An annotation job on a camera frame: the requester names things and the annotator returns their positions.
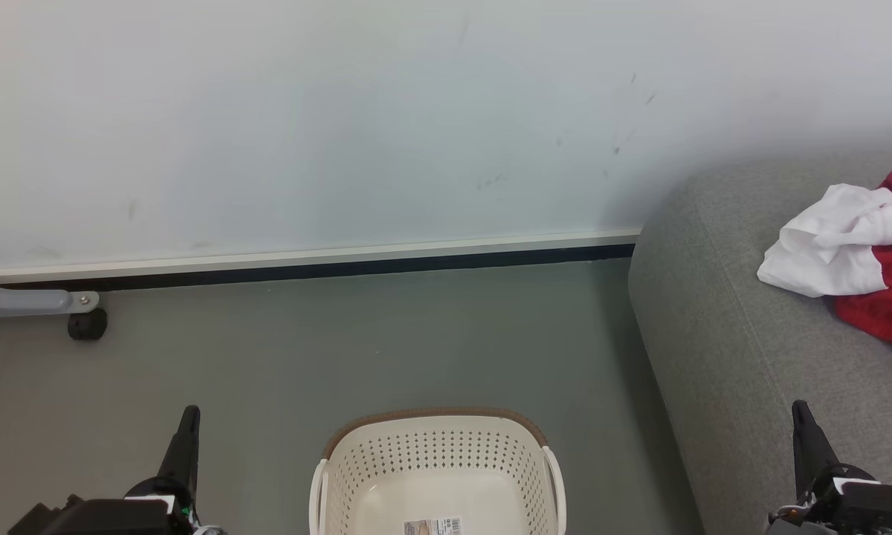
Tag paper label sticker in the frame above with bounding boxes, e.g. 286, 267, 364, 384
404, 517, 464, 535

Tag white and black baseboard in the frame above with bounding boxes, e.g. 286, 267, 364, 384
0, 230, 641, 292

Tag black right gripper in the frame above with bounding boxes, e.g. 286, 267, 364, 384
766, 401, 879, 535

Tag cream perforated laundry basket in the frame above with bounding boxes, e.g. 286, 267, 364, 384
308, 406, 567, 535

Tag white and red garment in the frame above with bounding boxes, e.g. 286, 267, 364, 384
757, 183, 892, 299

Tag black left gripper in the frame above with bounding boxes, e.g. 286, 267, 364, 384
124, 406, 227, 535

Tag grey metal frame leg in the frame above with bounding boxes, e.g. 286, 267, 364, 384
0, 273, 100, 320

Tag black caster wheel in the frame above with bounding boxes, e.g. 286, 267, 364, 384
68, 308, 108, 341

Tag grey fabric sofa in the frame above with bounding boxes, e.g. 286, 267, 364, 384
628, 152, 892, 535

